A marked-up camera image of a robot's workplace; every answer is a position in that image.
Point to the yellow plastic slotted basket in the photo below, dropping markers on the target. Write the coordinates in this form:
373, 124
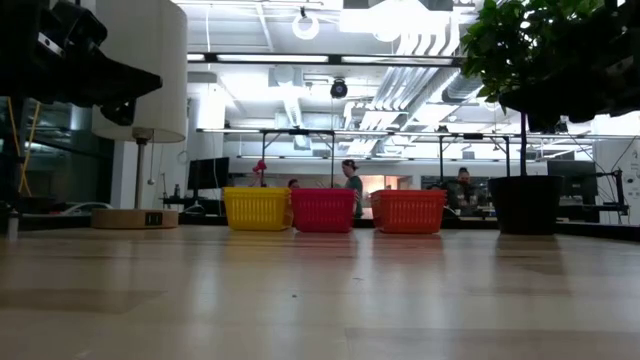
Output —
257, 189
257, 212

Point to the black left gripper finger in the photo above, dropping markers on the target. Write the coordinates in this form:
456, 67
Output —
120, 82

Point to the black frame post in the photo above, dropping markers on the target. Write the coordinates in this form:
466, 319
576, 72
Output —
11, 150

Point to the green potted plant black pot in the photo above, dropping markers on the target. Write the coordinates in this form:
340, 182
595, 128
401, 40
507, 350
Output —
525, 205

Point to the small white cylinder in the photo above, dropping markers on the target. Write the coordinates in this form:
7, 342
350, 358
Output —
12, 225

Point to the black overhead frame beam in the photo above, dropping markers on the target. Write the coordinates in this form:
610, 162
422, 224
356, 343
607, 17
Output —
335, 59

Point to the small dark bottle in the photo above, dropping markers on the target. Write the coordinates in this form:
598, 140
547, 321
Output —
177, 191

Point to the person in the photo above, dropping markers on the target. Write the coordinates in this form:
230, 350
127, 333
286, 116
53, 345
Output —
354, 187
462, 192
294, 184

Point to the black overhead camera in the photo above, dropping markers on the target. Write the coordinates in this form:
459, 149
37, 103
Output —
338, 89

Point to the black table edge rail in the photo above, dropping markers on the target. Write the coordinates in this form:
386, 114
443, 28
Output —
210, 221

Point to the small red object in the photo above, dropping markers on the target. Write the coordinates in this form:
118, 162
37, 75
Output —
260, 167

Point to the black computer monitor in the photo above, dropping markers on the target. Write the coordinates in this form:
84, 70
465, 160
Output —
208, 173
572, 180

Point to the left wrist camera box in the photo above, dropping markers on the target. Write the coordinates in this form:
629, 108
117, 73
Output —
80, 22

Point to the red plastic slotted basket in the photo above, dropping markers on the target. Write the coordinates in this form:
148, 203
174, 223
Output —
323, 191
323, 215

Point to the black workstation frame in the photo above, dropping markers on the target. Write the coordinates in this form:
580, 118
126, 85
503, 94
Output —
472, 135
297, 132

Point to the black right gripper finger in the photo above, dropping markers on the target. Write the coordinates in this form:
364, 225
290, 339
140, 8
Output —
550, 105

